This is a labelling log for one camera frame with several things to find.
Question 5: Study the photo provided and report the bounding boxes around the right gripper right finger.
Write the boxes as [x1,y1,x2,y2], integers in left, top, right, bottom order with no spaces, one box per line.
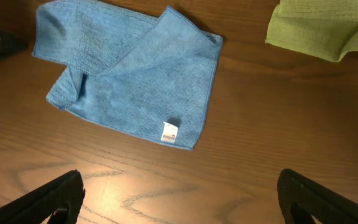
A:
[277,169,358,224]

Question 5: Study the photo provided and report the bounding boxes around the crumpled green cloth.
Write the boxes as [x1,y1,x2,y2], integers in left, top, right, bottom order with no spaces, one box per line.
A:
[265,0,358,62]

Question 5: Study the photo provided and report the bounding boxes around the blue microfiber cloth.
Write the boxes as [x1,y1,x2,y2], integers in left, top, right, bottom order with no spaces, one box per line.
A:
[33,1,223,150]

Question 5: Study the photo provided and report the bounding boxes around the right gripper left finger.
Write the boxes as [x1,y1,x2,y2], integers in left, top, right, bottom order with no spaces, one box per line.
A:
[0,170,85,224]

